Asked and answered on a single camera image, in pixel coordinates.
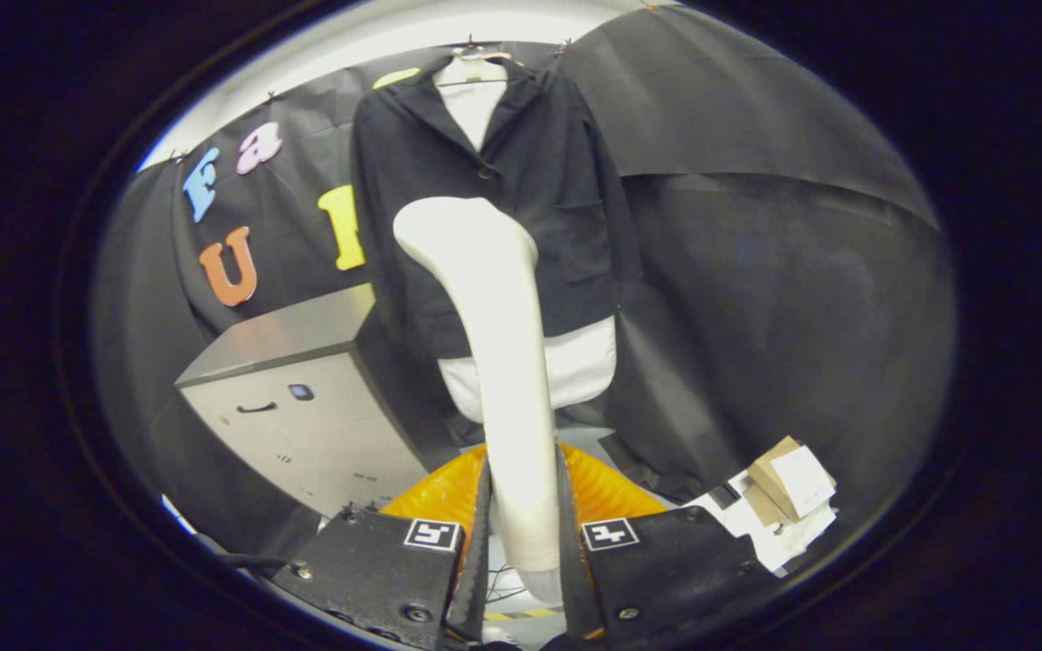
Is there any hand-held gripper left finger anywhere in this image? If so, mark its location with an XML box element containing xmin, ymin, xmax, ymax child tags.
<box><xmin>270</xmin><ymin>443</ymin><xmax>493</xmax><ymax>650</ymax></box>

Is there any white garment steamer with hose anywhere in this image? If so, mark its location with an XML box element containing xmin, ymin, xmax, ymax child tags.
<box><xmin>393</xmin><ymin>196</ymin><xmax>567</xmax><ymax>609</ymax></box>

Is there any grey metal drawer cabinet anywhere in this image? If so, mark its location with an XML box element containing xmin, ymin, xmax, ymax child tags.
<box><xmin>175</xmin><ymin>283</ymin><xmax>459</xmax><ymax>518</ymax></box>

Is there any brown cardboard box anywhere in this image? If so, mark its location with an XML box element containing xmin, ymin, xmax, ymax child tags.
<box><xmin>745</xmin><ymin>436</ymin><xmax>838</xmax><ymax>527</ymax></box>

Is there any black blazer jacket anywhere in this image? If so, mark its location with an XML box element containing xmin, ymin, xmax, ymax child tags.
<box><xmin>351</xmin><ymin>56</ymin><xmax>641</xmax><ymax>363</ymax></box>

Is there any white mannequin torso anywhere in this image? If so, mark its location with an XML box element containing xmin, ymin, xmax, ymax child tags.
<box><xmin>433</xmin><ymin>50</ymin><xmax>619</xmax><ymax>424</ymax></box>

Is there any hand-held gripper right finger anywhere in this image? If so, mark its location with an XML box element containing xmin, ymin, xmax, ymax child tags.
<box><xmin>557</xmin><ymin>443</ymin><xmax>762</xmax><ymax>648</ymax></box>

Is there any black backdrop cloth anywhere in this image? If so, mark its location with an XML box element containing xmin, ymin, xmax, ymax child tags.
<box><xmin>91</xmin><ymin>5</ymin><xmax>956</xmax><ymax>561</ymax></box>

